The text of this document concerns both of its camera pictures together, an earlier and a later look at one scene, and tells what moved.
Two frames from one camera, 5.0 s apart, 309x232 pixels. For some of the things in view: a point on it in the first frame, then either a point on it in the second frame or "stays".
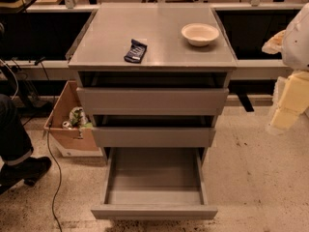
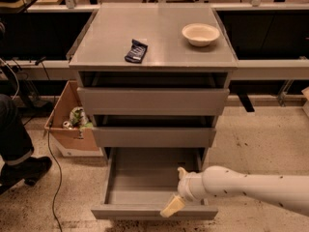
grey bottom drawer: (154, 184) stays
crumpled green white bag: (78, 118) stays
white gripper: (296, 45) -> (184, 187)
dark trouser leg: (14, 144) stays
